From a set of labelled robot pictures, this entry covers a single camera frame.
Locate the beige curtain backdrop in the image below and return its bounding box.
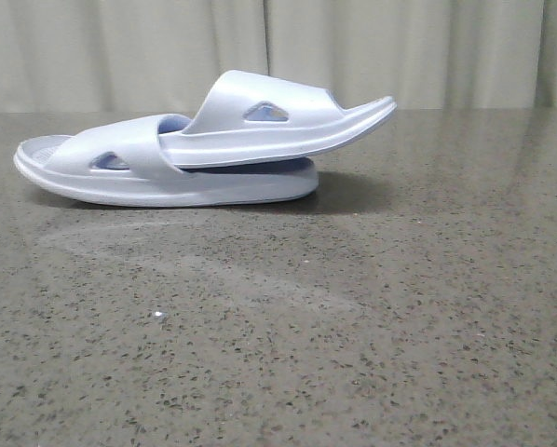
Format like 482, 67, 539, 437
0, 1, 557, 112

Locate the light blue slipper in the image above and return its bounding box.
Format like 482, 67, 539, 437
14, 115, 319, 208
160, 70, 397, 169

